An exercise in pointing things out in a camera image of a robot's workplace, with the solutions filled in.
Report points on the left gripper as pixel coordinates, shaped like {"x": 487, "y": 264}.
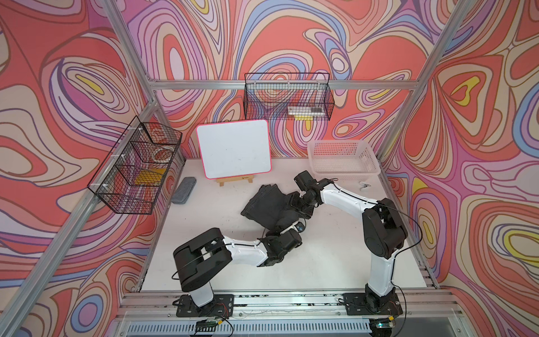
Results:
{"x": 270, "y": 238}

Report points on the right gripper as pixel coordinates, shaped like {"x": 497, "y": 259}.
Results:
{"x": 307, "y": 213}

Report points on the black long pants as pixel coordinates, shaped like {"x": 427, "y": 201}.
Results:
{"x": 270, "y": 208}

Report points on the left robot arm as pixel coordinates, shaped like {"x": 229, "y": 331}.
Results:
{"x": 199, "y": 260}

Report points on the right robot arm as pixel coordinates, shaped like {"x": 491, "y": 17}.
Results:
{"x": 383, "y": 228}

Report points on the wooden whiteboard stand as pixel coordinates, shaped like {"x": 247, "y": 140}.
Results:
{"x": 223, "y": 181}

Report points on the white plastic basket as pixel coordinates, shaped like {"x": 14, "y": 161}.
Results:
{"x": 352, "y": 160}

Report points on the pink framed whiteboard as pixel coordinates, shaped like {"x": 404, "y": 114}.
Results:
{"x": 234, "y": 149}

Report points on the marker box in basket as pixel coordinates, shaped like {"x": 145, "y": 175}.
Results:
{"x": 303, "y": 111}

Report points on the grey whiteboard eraser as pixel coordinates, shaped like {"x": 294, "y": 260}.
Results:
{"x": 184, "y": 190}

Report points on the yellow item in basket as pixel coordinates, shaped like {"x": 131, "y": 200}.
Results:
{"x": 149, "y": 177}

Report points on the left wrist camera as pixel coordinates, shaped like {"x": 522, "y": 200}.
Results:
{"x": 299, "y": 227}

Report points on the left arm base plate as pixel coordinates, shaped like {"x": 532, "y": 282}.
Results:
{"x": 221, "y": 306}

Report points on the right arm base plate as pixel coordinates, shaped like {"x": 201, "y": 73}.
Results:
{"x": 365, "y": 304}

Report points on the black wire basket back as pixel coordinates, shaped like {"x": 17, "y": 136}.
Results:
{"x": 267, "y": 95}

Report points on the black wire basket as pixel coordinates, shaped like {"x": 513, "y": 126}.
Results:
{"x": 267, "y": 95}
{"x": 142, "y": 145}

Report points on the aluminium front rail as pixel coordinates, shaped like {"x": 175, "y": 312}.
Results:
{"x": 417, "y": 312}

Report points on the black wire basket left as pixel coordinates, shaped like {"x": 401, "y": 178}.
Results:
{"x": 142, "y": 145}

